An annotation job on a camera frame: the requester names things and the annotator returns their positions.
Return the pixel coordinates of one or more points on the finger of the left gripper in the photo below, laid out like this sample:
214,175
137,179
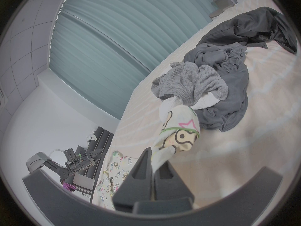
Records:
96,152
95,162

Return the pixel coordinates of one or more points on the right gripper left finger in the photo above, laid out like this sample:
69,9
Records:
136,187

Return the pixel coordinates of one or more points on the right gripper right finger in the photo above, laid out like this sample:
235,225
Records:
171,185

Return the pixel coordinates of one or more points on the white printed pyjama top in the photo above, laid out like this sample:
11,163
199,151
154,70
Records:
174,123

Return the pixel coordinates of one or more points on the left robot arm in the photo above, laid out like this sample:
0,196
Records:
56,167

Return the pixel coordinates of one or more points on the black padded bench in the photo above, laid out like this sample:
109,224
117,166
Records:
101,145

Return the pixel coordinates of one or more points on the purple plastic bag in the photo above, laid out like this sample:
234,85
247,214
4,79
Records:
68,187

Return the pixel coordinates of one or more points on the bed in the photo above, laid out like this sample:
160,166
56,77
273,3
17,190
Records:
235,149

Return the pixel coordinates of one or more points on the white garment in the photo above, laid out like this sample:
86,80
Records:
168,107

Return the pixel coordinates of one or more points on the blue-green curtain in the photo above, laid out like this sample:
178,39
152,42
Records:
141,15
89,67

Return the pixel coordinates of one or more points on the light grey knit garment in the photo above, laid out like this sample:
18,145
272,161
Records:
188,83

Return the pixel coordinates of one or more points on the dark grey garment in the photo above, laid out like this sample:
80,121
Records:
230,95

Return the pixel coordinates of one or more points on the black garment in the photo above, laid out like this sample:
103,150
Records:
247,27

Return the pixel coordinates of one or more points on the grey bedside table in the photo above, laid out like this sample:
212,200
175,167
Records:
222,3

